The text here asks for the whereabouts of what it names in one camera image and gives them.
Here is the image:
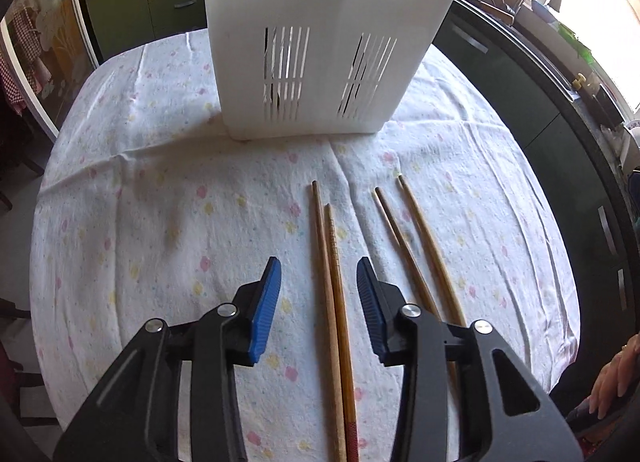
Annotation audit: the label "red-tipped wooden chopstick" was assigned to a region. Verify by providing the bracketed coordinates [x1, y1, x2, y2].
[324, 203, 359, 462]

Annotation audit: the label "light wooden chopstick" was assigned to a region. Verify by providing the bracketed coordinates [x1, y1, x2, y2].
[311, 181, 347, 462]

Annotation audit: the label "green kitchen cabinets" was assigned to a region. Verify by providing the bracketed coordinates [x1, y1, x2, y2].
[84, 0, 206, 63]

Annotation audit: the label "person's right hand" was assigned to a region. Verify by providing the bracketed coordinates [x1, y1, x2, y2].
[588, 334, 639, 419]

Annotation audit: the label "outer brown chopstick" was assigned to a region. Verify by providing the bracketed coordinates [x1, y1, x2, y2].
[398, 175, 466, 327]

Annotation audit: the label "thin brown chopstick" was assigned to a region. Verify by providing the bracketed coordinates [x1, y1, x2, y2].
[372, 186, 460, 395]

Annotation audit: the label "floral white tablecloth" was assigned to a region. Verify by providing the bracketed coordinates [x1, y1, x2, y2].
[29, 31, 580, 461]

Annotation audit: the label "white plastic utensil holder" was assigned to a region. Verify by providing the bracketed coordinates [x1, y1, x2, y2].
[205, 0, 452, 141]

